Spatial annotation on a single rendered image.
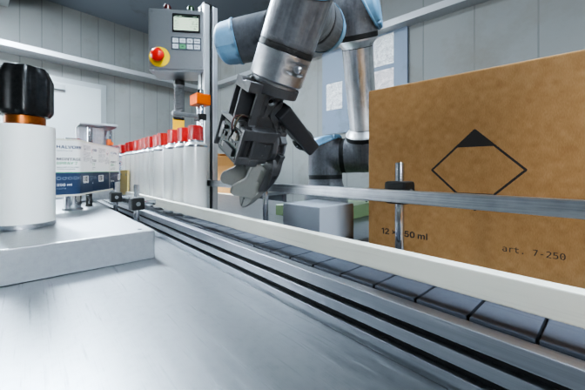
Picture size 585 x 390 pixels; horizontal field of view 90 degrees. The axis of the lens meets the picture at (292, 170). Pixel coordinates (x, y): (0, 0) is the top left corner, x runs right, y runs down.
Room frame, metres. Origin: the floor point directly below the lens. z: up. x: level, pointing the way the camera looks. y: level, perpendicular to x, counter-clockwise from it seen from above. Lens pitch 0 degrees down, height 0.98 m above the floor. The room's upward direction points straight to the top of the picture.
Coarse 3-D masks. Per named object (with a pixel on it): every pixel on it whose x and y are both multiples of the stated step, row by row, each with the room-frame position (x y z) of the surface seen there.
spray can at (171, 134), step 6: (168, 132) 0.72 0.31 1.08; (174, 132) 0.71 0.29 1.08; (168, 138) 0.72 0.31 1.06; (174, 138) 0.71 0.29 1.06; (168, 144) 0.72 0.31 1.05; (174, 144) 0.71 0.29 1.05; (168, 150) 0.70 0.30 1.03; (168, 156) 0.70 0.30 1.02; (168, 162) 0.70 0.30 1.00; (168, 168) 0.70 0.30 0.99; (168, 174) 0.70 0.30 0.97; (168, 180) 0.70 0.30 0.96; (168, 186) 0.70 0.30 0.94; (168, 192) 0.70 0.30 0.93; (168, 198) 0.70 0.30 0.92; (168, 210) 0.70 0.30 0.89
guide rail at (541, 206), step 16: (288, 192) 0.46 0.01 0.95; (304, 192) 0.43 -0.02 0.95; (320, 192) 0.41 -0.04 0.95; (336, 192) 0.39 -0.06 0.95; (352, 192) 0.37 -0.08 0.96; (368, 192) 0.35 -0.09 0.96; (384, 192) 0.34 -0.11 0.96; (400, 192) 0.32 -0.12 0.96; (416, 192) 0.31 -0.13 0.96; (432, 192) 0.30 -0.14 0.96; (448, 192) 0.29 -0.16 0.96; (464, 208) 0.27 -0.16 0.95; (480, 208) 0.26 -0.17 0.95; (496, 208) 0.26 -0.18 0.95; (512, 208) 0.25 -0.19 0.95; (528, 208) 0.24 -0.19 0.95; (544, 208) 0.23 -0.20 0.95; (560, 208) 0.22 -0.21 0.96; (576, 208) 0.22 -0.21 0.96
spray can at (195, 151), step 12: (192, 132) 0.64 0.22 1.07; (192, 144) 0.63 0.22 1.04; (204, 144) 0.65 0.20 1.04; (192, 156) 0.63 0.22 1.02; (204, 156) 0.65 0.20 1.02; (192, 168) 0.63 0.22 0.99; (204, 168) 0.65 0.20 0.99; (192, 180) 0.63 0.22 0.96; (204, 180) 0.65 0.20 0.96; (192, 192) 0.63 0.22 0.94; (204, 192) 0.65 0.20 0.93; (192, 204) 0.63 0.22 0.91; (204, 204) 0.65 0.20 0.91
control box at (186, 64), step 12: (156, 12) 0.87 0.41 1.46; (168, 12) 0.88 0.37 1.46; (180, 12) 0.88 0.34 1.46; (192, 12) 0.89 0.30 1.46; (156, 24) 0.87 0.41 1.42; (168, 24) 0.88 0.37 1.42; (156, 36) 0.87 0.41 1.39; (168, 36) 0.88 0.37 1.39; (180, 36) 0.88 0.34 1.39; (192, 36) 0.89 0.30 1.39; (168, 48) 0.88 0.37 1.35; (168, 60) 0.88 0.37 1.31; (180, 60) 0.88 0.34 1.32; (192, 60) 0.89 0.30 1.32; (156, 72) 0.90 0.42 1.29; (168, 72) 0.90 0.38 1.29; (180, 72) 0.90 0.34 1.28; (192, 72) 0.90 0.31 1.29
